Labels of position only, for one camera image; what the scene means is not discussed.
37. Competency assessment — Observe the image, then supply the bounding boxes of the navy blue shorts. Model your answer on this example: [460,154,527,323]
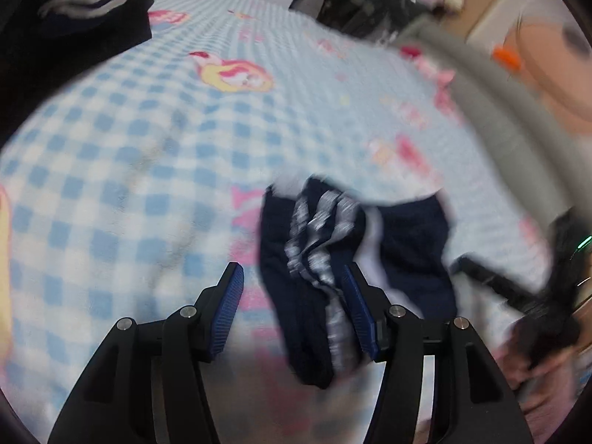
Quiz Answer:
[259,176,458,389]

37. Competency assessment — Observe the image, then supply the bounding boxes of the dark clothes pile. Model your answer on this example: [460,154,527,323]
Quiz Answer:
[1,0,154,141]

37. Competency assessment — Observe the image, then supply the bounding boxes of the person's right hand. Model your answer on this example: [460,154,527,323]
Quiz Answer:
[496,325,576,442]

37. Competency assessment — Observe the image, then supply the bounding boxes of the grey padded headboard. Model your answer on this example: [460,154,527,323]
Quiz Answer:
[392,16,591,229]

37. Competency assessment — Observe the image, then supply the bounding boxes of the blue checkered cartoon blanket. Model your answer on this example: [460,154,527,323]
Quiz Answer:
[1,0,549,443]

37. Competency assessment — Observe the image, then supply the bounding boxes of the pink plush toy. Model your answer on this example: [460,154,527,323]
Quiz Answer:
[399,45,455,87]

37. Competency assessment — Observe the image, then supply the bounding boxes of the orange plush toy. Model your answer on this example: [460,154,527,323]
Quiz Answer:
[491,45,523,73]

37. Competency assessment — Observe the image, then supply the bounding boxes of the open dark closet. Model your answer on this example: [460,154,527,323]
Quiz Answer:
[290,0,444,41]

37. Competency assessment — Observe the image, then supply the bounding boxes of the round orange wall decoration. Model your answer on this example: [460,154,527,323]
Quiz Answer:
[505,16,591,135]

